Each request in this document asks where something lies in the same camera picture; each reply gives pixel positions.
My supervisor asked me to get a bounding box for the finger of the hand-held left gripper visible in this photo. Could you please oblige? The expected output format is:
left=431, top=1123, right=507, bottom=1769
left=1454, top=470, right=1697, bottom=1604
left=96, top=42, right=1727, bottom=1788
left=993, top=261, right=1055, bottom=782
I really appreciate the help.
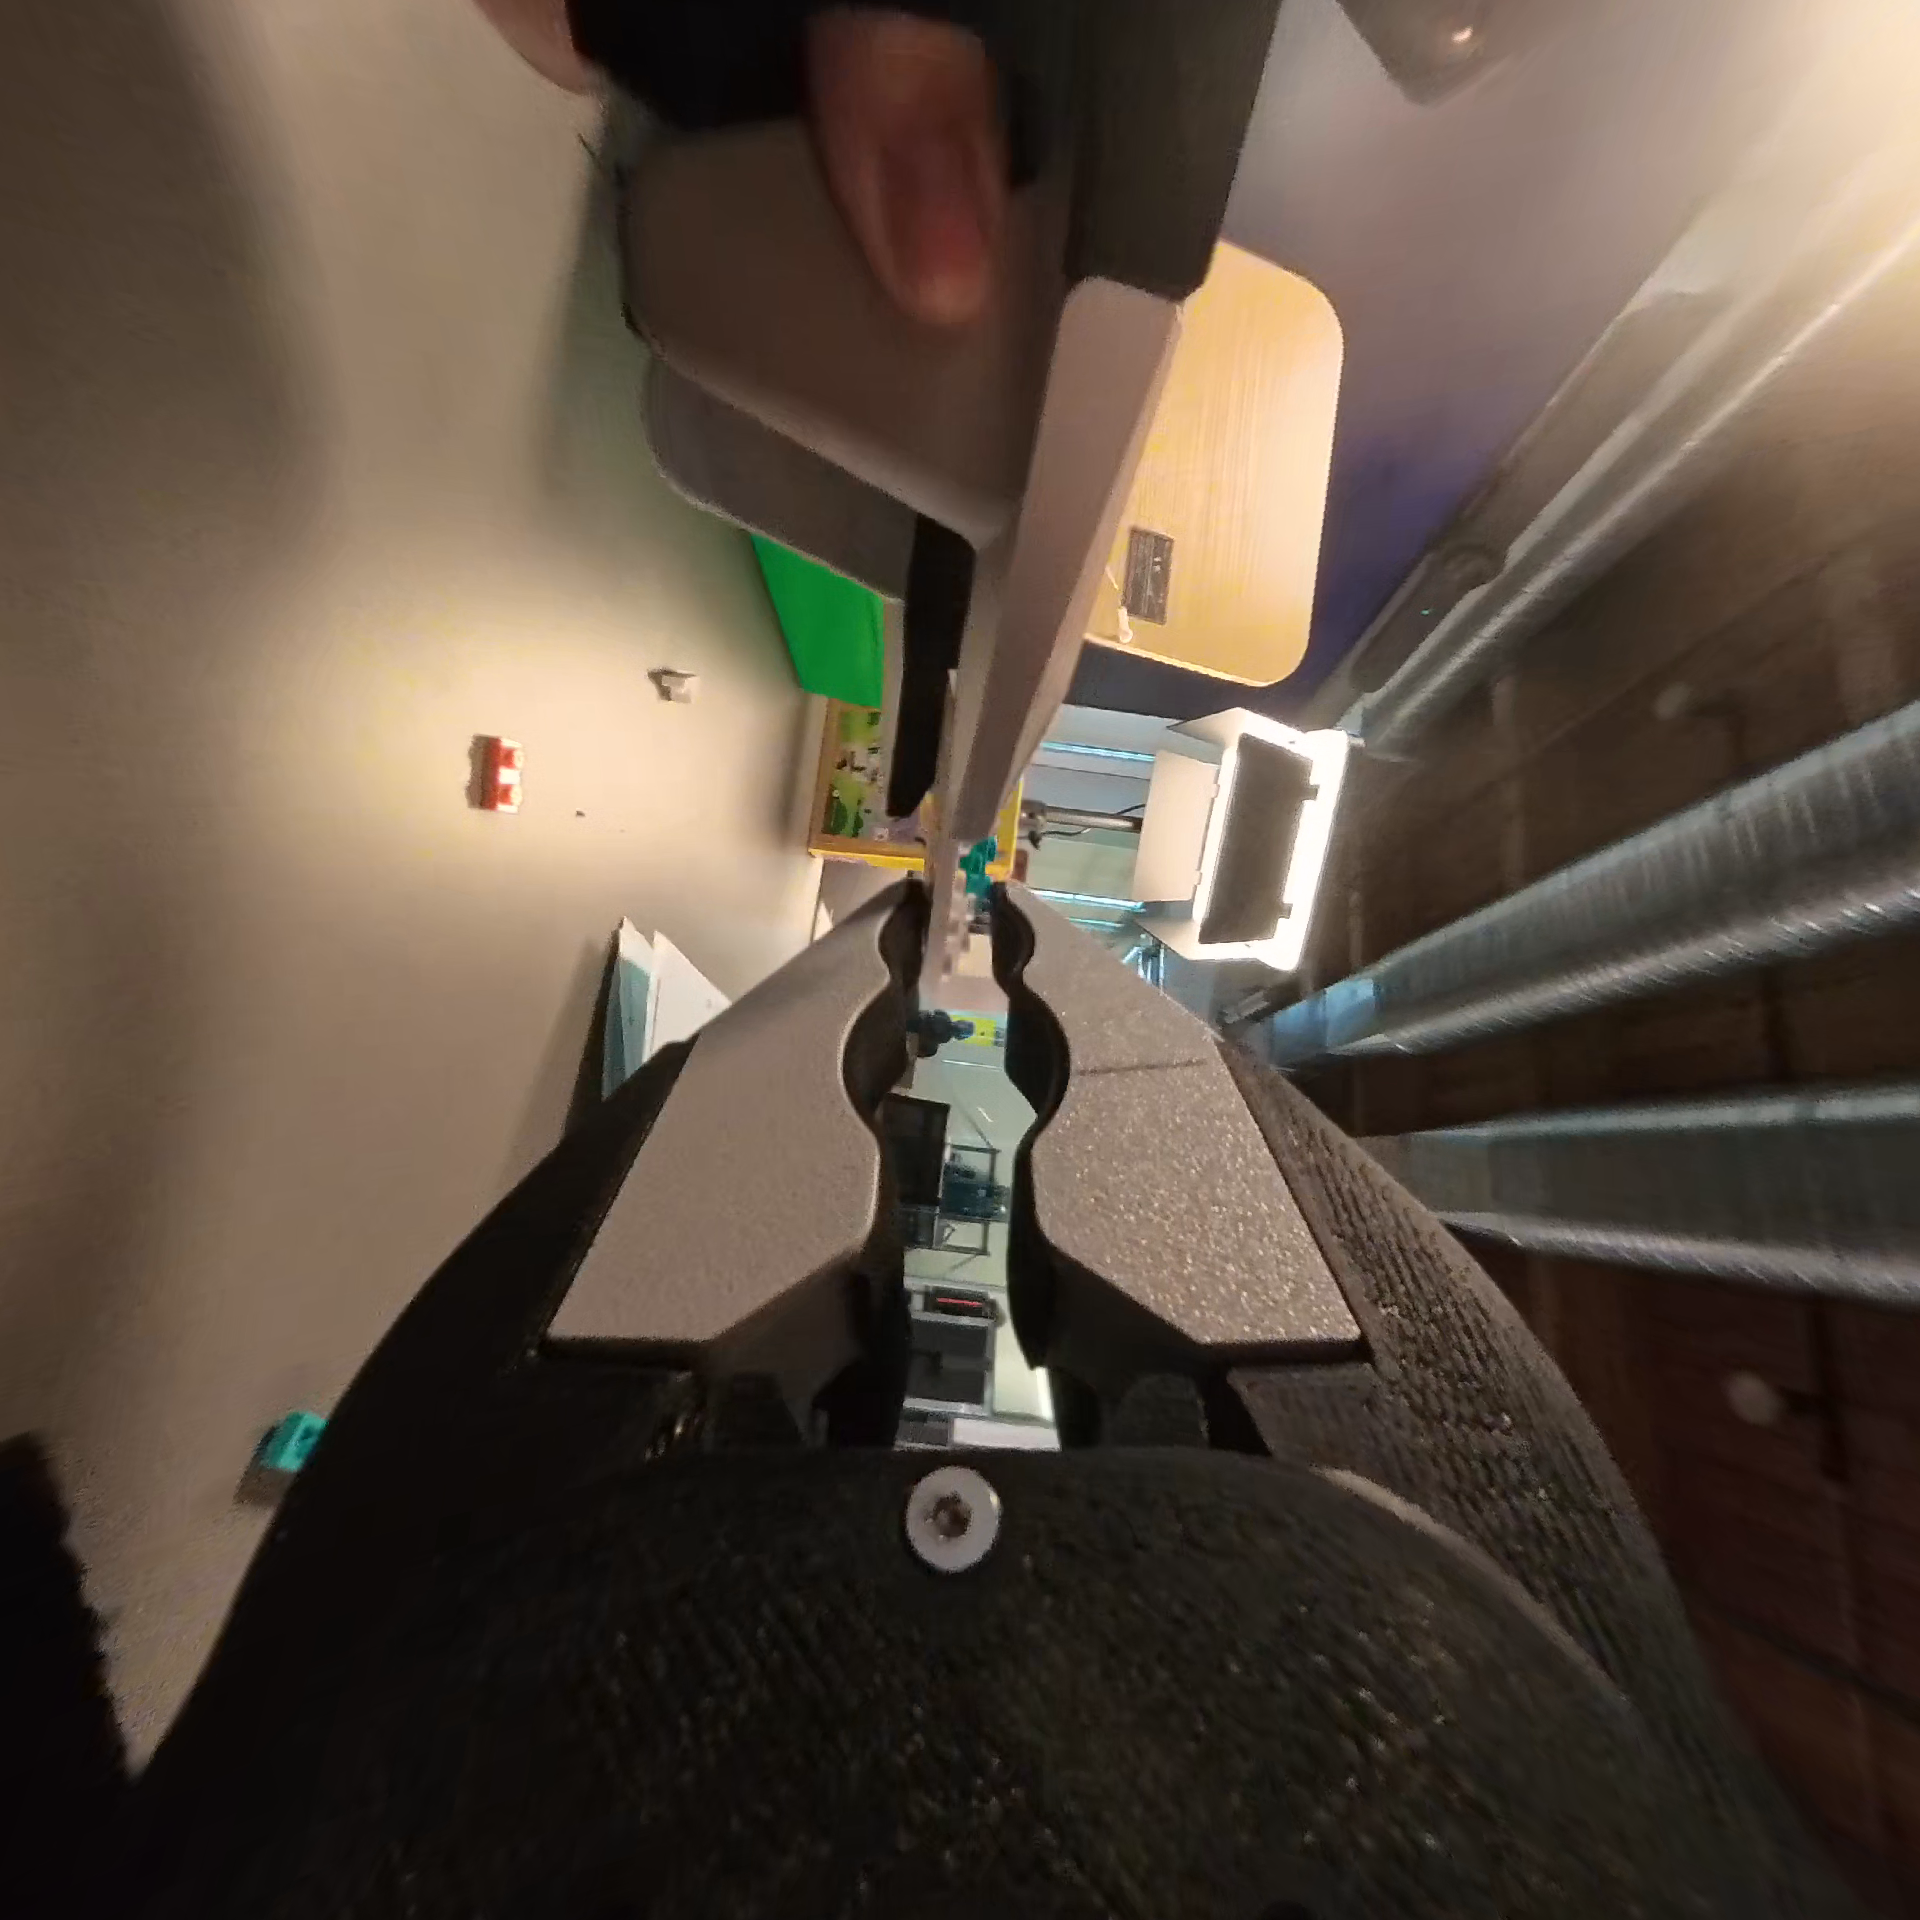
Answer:
left=887, top=515, right=980, bottom=825
left=953, top=277, right=1192, bottom=842

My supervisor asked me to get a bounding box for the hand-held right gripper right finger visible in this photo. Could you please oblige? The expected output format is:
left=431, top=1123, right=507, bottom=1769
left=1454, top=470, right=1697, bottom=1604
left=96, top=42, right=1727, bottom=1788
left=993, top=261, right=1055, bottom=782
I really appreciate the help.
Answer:
left=990, top=883, right=1369, bottom=1445

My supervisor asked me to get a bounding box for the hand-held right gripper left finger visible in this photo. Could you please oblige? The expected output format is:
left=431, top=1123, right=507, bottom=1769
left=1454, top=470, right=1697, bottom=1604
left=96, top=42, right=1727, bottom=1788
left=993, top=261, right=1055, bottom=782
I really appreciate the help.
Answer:
left=545, top=880, right=935, bottom=1432

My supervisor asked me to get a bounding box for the green plastic bin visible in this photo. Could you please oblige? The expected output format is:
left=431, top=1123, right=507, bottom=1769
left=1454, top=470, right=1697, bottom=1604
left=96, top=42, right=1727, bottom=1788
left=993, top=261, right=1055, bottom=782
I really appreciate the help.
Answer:
left=747, top=533, right=892, bottom=712

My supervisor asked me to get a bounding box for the white lego assembly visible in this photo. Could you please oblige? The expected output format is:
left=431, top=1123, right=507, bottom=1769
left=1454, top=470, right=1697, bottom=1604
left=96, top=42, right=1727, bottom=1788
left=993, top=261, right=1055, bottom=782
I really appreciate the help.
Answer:
left=913, top=809, right=1024, bottom=994

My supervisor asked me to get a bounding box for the small teal lego plate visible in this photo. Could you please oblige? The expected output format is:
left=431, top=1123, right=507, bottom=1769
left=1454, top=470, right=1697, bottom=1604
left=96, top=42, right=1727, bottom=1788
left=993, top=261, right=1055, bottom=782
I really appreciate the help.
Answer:
left=238, top=1409, right=331, bottom=1508

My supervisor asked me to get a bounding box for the lego set box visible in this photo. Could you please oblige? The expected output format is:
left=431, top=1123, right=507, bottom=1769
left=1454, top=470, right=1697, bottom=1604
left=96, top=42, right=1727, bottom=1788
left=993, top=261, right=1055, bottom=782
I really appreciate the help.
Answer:
left=806, top=697, right=1028, bottom=875

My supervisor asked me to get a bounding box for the open instruction booklet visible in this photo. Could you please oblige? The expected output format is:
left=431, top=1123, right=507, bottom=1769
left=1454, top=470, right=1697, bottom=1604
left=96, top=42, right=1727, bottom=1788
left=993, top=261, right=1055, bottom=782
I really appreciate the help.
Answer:
left=599, top=915, right=740, bottom=1107

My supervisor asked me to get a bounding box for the metal ceiling duct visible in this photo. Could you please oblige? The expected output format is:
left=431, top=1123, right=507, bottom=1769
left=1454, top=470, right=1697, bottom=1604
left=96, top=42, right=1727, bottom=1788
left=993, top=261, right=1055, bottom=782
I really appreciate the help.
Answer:
left=1359, top=1088, right=1920, bottom=1306
left=1319, top=195, right=1920, bottom=753
left=1223, top=705, right=1920, bottom=1070

